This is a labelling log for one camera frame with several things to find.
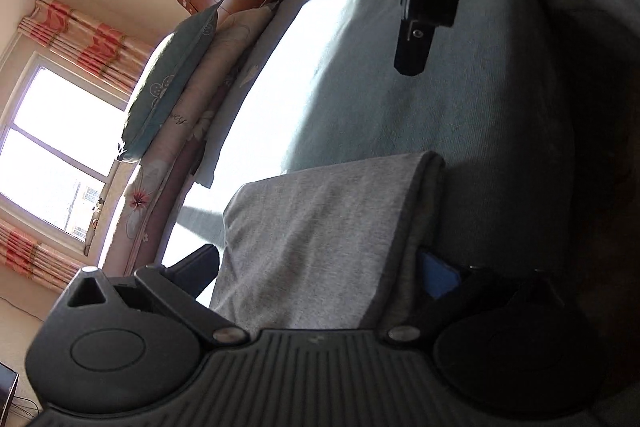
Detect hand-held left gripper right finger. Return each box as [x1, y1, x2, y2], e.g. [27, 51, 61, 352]
[387, 247, 563, 348]

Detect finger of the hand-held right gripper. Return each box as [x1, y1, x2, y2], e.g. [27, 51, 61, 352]
[393, 18, 438, 78]

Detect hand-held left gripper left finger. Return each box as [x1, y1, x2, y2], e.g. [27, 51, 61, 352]
[65, 243, 251, 348]

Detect grey sweatpants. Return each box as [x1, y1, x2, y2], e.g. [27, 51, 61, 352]
[207, 150, 447, 333]

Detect folded pink floral quilt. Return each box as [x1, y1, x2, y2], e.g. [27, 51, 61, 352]
[102, 0, 281, 278]

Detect teal printed pillow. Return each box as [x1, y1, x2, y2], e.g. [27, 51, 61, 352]
[117, 0, 226, 164]

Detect window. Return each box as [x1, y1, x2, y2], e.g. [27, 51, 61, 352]
[0, 52, 146, 253]

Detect wall television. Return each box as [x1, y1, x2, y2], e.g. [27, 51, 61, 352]
[0, 362, 21, 413]

